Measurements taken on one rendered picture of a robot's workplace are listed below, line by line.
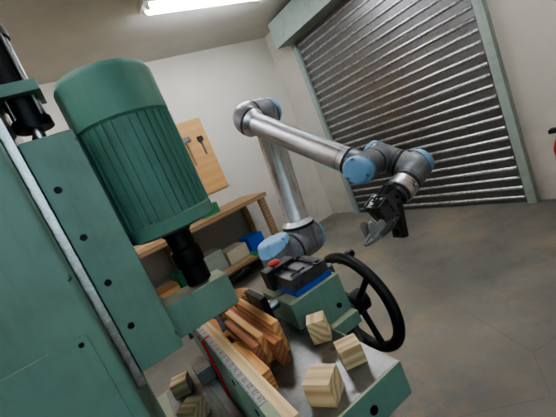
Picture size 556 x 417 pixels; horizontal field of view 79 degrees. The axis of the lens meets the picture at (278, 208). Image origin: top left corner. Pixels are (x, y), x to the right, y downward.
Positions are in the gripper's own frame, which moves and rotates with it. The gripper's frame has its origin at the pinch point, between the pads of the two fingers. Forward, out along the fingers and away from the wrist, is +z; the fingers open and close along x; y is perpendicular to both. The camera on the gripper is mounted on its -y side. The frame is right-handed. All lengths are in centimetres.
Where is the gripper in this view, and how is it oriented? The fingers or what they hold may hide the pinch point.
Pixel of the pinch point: (368, 244)
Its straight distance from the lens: 104.2
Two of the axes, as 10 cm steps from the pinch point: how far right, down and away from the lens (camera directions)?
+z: -6.2, 7.0, -3.4
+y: -6.3, -7.1, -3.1
